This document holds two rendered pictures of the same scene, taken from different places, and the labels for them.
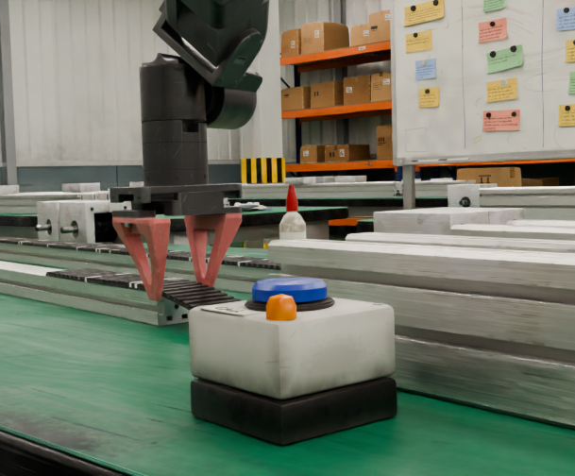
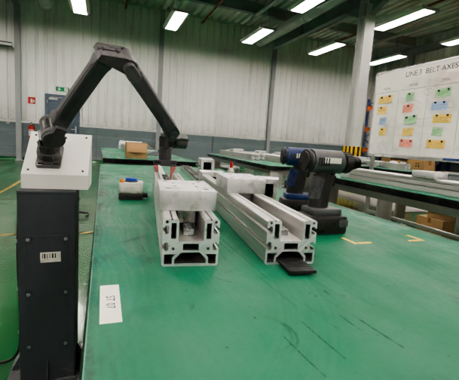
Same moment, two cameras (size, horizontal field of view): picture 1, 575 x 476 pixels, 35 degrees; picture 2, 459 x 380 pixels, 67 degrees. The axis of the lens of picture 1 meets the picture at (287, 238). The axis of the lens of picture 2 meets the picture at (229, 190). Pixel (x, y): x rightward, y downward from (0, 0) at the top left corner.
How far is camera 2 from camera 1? 0.97 m
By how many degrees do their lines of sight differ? 26
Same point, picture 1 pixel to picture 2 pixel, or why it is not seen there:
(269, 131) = (356, 136)
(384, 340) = (139, 188)
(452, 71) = (391, 122)
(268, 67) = (359, 111)
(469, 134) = (393, 147)
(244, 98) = (183, 142)
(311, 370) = (124, 190)
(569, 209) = (371, 178)
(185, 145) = (163, 152)
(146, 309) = not seen: hidden behind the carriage
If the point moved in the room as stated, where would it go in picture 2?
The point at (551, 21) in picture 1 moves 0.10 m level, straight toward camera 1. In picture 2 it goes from (429, 106) to (426, 105)
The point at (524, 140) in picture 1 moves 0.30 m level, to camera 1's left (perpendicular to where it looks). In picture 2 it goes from (412, 151) to (382, 149)
